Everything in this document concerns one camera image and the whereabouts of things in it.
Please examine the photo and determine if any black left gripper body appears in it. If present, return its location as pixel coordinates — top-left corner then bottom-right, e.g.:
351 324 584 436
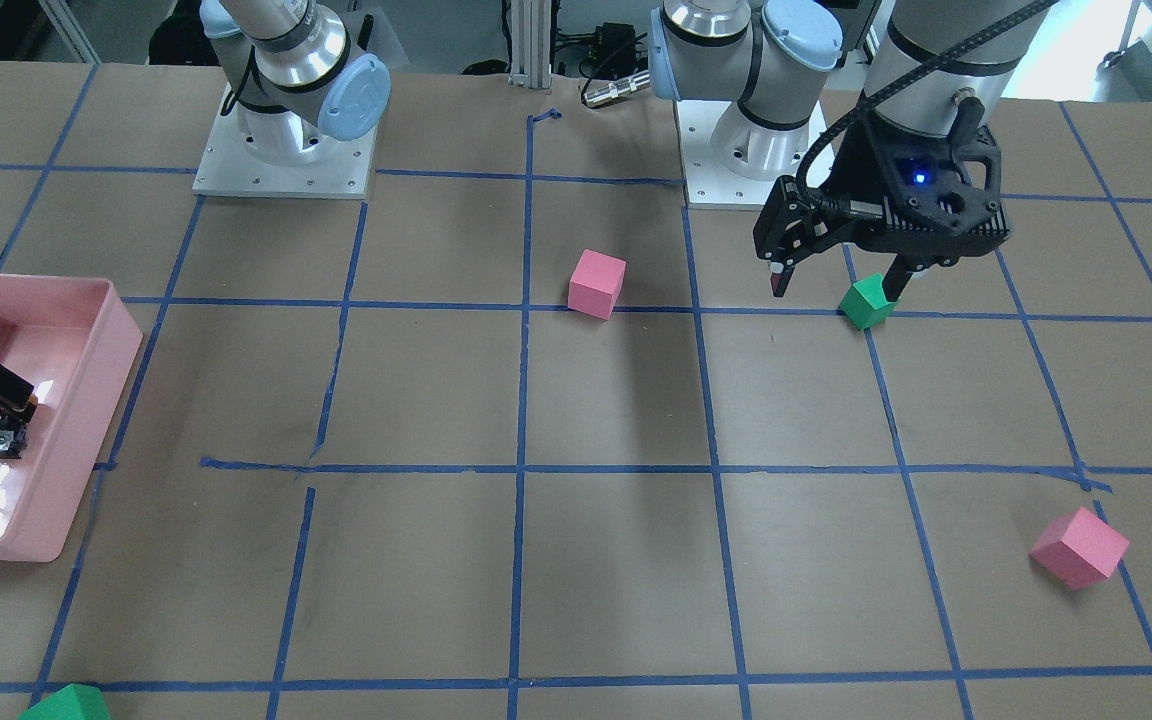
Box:
796 120 1011 270

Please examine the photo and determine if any yellow push button switch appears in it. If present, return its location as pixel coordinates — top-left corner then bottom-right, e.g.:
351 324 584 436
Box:
0 397 37 460

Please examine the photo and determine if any green cube near left arm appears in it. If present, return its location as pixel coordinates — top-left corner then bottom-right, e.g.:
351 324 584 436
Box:
838 274 899 331

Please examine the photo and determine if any pink plastic tray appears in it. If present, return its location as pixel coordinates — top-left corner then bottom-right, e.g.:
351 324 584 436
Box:
0 274 142 562

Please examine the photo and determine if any pink cube centre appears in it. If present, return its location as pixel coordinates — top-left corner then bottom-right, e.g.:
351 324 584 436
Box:
566 249 627 323

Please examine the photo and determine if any pink cube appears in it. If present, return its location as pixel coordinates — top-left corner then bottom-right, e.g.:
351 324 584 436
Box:
1029 507 1130 591
566 249 627 323

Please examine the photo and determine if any pink cube far side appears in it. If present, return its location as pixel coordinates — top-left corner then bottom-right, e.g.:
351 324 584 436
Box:
1029 507 1130 591

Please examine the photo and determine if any green cube near tray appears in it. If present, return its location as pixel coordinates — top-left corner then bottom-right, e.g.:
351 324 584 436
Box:
18 684 111 720

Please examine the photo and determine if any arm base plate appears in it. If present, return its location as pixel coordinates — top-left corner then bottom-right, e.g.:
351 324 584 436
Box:
192 103 379 200
675 100 827 211

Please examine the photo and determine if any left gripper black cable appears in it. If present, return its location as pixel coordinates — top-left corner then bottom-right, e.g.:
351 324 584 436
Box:
796 0 1077 217

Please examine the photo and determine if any aluminium frame post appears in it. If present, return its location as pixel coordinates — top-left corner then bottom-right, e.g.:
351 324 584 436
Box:
505 0 556 92

